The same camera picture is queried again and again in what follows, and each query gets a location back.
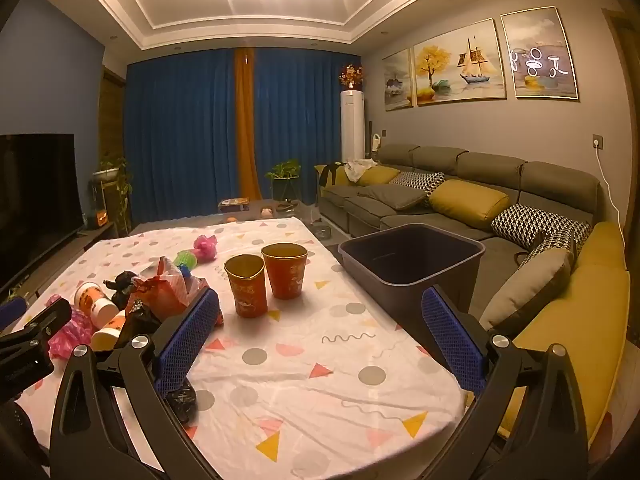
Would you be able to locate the orange glowing ornament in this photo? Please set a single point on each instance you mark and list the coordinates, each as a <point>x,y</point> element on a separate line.
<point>100,217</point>

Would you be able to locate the grey plastic bin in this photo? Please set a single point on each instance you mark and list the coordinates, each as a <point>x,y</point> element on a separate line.
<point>415,260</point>

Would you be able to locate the wall socket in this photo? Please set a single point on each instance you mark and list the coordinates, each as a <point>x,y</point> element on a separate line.
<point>598,142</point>

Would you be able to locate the small landscape painting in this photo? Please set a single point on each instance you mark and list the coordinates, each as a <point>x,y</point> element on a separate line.
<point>397,80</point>

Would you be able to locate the dark coffee table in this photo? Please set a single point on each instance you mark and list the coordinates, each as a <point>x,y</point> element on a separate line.
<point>165,225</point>

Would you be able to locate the pink plastic bag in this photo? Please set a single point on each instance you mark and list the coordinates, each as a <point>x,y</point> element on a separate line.
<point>70,332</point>

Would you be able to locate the grey sectional sofa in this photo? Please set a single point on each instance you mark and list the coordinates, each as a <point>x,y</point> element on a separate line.
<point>435,157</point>

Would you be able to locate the flat grey cushion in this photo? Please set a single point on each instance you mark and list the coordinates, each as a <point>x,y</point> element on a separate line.
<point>395,196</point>

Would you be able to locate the patterned tray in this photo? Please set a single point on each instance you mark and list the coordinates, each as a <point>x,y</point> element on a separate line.
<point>234,203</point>

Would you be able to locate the dark television cabinet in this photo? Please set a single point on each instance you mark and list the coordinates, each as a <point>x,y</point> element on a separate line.
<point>95,236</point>

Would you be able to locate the pink wrapper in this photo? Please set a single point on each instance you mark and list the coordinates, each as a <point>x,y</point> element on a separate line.
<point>206,246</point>

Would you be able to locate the artificial flower decoration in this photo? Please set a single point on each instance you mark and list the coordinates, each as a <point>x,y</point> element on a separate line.
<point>351,76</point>

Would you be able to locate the white cloth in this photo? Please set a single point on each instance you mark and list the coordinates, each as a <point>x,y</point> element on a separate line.
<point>360,167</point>

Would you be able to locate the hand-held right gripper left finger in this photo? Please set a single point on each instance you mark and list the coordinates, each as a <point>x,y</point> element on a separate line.
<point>187,340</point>

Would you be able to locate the tree and sailboat painting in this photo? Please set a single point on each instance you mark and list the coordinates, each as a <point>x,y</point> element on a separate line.
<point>457,65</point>

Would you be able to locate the long houndstooth cushion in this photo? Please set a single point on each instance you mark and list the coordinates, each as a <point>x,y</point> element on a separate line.
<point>562,242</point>

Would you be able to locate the black handbag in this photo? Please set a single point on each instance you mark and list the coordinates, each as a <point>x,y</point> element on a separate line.
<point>540,241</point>

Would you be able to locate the black television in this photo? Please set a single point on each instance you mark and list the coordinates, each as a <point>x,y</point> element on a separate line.
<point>35,195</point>

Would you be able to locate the potted plant in dark pot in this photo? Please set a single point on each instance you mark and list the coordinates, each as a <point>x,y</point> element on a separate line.
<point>284,175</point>

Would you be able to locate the orange curtain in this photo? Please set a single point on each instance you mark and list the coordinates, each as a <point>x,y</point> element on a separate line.
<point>246,125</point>

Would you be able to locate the black cloth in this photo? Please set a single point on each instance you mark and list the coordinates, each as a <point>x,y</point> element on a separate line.
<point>327,175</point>

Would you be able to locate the black white patterned cushion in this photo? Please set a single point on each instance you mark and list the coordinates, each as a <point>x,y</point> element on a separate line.
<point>530,220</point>

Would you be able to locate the white standing air conditioner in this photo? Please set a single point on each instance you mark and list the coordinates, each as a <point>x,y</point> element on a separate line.
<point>352,127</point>

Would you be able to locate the trailing plant on stand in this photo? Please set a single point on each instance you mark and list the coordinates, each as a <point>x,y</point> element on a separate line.
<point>112,180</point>

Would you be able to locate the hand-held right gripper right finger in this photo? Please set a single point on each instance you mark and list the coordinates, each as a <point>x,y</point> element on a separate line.
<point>452,340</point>

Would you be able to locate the white orange paper cup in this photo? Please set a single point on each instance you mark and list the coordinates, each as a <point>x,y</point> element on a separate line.
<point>90,300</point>
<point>107,335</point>

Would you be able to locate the dented red paper cup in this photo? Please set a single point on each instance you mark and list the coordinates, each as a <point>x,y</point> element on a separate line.
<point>245,287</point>

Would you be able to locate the abstract framed painting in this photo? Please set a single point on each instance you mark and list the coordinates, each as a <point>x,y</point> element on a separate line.
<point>540,55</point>

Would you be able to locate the large grey cushion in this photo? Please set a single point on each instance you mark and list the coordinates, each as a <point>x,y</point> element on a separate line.
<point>530,285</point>

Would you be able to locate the large yellow cushion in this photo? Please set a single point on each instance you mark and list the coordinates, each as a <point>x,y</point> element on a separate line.
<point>467,199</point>

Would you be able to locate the small yellow cushion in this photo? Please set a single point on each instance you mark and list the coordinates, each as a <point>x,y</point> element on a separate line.
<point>377,176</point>

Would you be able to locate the small houndstooth cushion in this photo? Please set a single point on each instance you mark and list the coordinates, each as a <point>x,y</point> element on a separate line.
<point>420,180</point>

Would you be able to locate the blue curtain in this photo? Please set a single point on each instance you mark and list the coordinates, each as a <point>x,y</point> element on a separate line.
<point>300,120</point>
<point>180,135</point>

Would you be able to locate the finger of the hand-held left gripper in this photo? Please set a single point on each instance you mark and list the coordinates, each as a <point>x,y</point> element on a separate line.
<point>11,310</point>
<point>47,320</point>

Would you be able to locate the red plastic bag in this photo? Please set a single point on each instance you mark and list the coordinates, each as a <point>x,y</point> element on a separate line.
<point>162,295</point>

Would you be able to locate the white patterned tablecloth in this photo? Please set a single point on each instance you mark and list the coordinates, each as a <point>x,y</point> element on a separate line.
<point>300,385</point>

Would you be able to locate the white small appliance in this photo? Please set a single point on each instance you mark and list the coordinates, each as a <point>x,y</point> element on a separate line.
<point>374,142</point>

